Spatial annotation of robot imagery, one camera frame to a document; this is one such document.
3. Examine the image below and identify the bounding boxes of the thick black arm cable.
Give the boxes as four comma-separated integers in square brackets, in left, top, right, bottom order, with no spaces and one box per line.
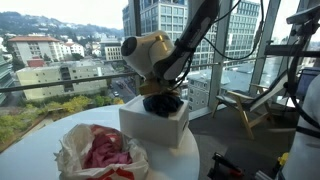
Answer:
[203,0,265,62]

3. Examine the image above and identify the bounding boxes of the black red clamp tool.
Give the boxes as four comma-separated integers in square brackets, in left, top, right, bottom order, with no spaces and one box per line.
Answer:
[207,152,245,180]

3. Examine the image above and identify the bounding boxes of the wooden lounge chair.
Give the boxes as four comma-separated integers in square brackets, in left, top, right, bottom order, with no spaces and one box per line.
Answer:
[211,64,303,141]

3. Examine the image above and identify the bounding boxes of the pink purple cloth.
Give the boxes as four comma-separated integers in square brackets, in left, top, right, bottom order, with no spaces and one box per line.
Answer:
[82,125,134,170]

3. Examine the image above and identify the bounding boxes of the grey window mullion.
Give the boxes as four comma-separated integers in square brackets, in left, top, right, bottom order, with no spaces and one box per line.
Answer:
[207,0,233,110]
[249,0,282,96]

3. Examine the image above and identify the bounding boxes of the blue flat panel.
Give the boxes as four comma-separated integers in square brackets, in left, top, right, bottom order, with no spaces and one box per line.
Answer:
[295,67,320,98]

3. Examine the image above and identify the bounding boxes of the small yellow object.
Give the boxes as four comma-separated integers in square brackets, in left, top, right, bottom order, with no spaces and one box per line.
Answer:
[277,152,290,168]

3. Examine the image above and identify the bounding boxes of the white plastic basket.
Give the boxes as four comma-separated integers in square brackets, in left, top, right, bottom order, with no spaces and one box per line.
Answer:
[118,94,190,149]

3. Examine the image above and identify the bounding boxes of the black camera mount rig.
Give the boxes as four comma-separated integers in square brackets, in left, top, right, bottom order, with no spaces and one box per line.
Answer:
[264,0,320,58]

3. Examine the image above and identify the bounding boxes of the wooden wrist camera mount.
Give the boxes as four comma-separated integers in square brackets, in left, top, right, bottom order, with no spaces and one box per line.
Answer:
[138,78,169,98]

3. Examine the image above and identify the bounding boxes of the dark navy cloth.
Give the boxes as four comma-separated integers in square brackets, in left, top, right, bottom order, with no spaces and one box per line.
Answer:
[142,94,185,118]

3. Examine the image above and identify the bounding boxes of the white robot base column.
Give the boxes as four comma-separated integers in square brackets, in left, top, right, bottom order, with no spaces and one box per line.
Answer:
[279,74,320,180]

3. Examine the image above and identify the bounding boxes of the thick black hose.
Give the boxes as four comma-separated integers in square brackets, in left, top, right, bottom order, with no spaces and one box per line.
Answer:
[284,33,320,129]

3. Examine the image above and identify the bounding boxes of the white plastic bag red print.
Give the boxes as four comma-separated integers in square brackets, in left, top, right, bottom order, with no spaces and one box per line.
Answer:
[54,123,150,180]

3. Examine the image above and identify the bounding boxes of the grey window railing bar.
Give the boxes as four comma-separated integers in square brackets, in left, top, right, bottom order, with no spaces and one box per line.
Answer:
[0,56,268,94]

